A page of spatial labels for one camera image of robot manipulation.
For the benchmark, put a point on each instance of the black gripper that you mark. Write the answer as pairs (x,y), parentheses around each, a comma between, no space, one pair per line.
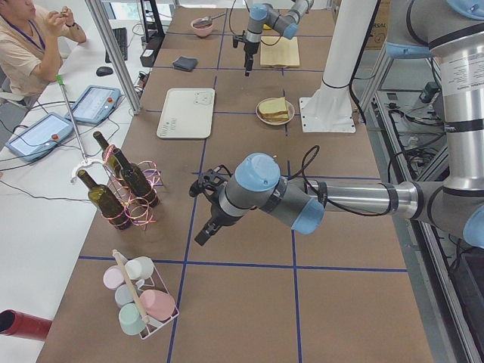
(215,215)
(249,48)

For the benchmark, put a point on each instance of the bread slice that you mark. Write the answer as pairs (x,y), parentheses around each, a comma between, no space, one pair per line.
(281,118)
(273,108)

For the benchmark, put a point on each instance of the white bear tray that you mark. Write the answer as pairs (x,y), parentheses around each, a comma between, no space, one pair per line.
(187,113)

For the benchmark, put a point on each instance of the wooden cutting board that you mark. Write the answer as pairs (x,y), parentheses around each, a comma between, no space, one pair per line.
(278,51)

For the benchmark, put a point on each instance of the pink bowl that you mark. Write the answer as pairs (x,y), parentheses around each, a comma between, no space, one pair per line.
(202,27)

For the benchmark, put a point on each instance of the bread slice on plate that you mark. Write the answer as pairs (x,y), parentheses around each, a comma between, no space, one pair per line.
(281,118)

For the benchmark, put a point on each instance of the metal scoop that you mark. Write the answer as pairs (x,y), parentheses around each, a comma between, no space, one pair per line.
(211,17)

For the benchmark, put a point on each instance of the white round plate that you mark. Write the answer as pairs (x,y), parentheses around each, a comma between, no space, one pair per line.
(290,110)

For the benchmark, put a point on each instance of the grey folded cloth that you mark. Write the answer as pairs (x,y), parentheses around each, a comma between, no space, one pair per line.
(186,64)

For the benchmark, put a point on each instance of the white cup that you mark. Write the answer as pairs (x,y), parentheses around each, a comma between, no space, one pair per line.
(138,268)

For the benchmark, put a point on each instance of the dark green wine bottle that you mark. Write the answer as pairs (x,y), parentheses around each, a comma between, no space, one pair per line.
(109,159)
(106,201)
(135,179)

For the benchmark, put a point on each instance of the black box device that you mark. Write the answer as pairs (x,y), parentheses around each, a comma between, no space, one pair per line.
(149,54)

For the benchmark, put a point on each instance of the light pink cup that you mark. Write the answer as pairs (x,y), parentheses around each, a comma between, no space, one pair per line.
(113,278)

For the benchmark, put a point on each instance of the grey cup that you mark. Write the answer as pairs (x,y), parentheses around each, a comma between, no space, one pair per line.
(122,296)

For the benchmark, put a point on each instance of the mint green cup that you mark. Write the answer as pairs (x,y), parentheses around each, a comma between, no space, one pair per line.
(130,320)

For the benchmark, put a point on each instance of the black keyboard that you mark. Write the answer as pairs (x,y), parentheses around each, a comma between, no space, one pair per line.
(120,34)

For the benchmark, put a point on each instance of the cardboard box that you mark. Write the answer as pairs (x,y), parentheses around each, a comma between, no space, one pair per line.
(379,29)

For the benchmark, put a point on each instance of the grabber stick with claw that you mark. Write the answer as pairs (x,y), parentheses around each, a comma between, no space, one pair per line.
(86,161)

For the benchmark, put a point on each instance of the black computer mouse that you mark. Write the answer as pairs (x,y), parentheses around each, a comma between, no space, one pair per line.
(104,71)

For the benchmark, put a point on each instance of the blue teach pendant tablet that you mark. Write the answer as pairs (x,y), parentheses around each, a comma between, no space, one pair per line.
(40,138)
(95,104)

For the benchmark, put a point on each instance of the red cylinder tube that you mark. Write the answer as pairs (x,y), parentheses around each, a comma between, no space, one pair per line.
(23,325)

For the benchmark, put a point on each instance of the seated person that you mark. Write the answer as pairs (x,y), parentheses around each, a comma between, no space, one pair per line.
(30,56)

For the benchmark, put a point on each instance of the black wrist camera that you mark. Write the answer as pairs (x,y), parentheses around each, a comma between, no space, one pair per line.
(209,182)

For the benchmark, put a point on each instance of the white wire cup rack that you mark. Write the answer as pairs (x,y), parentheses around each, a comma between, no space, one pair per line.
(137,287)

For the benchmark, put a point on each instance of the copper wire bottle rack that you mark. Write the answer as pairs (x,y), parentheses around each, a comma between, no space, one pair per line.
(138,209)

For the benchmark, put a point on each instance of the aluminium frame post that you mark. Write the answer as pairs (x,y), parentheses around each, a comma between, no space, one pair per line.
(102,23)

